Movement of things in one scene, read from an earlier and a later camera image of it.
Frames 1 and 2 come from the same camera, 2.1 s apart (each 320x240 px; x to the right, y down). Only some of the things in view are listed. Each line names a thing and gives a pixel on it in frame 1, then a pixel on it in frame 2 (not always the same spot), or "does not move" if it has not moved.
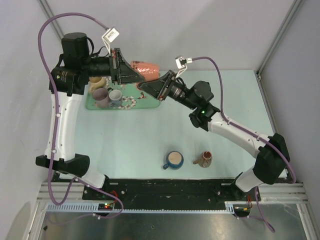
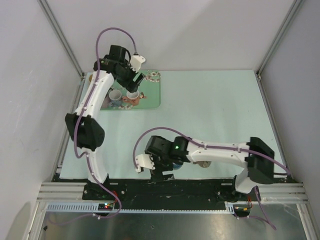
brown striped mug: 205,160 does not move
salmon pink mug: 149,71 to 132,98
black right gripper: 157,88 to 157,175
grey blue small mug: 115,98 does not move
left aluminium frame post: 46,7 does not move
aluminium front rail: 284,193 does not move
